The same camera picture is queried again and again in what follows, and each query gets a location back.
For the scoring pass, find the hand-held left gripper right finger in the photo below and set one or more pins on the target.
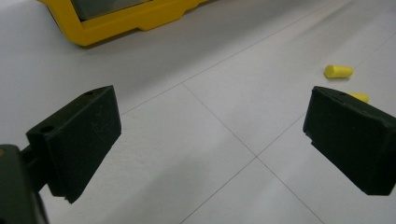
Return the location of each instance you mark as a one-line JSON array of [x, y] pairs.
[[351, 140]]

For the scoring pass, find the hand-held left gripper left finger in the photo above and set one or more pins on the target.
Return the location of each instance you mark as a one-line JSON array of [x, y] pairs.
[[81, 140]]

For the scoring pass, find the yellow foam earplug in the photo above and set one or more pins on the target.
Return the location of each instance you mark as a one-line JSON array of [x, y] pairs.
[[338, 71], [360, 97]]

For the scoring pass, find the yellow plastic storage box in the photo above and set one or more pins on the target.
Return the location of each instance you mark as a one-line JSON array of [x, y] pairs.
[[121, 21]]

